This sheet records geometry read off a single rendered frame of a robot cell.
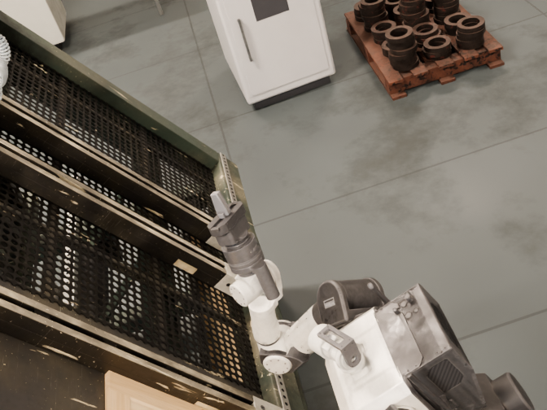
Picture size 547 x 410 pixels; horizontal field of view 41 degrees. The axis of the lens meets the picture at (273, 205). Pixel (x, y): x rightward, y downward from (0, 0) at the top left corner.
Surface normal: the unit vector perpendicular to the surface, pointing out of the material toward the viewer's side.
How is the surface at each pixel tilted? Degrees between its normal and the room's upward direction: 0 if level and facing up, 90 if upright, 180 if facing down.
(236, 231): 77
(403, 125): 0
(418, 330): 23
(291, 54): 90
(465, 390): 90
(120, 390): 57
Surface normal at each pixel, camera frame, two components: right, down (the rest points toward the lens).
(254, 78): 0.26, 0.57
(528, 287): -0.25, -0.74
